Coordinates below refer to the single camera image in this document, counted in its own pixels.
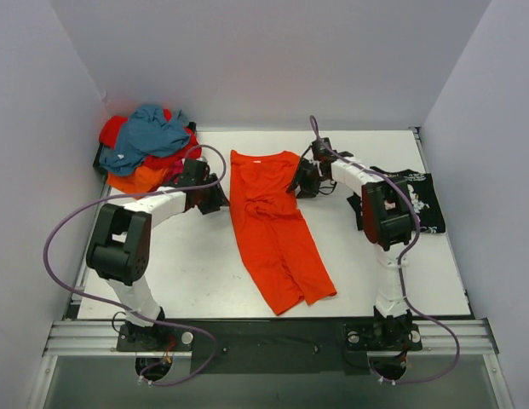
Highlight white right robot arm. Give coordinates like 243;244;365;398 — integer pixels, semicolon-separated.
287;138;417;318

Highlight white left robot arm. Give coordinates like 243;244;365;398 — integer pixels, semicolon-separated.
86;159;229;351

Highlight pink t-shirt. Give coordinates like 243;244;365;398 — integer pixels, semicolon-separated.
169;159;184;178

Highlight light orange t-shirt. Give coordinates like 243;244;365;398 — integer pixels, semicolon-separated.
106;165;168;194

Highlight blue t-shirt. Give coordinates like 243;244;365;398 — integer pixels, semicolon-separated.
99;104;191;176

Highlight red t-shirt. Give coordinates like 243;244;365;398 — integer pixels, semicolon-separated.
99;108;201;170

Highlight black floral t-shirt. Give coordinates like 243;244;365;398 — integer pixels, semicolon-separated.
371;166;446;234

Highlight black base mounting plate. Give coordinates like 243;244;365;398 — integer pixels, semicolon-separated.
117;317;423;380

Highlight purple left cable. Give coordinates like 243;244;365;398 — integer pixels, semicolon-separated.
42;144;229;388

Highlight aluminium front rail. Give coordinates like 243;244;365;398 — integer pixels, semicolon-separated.
43;320;499;356

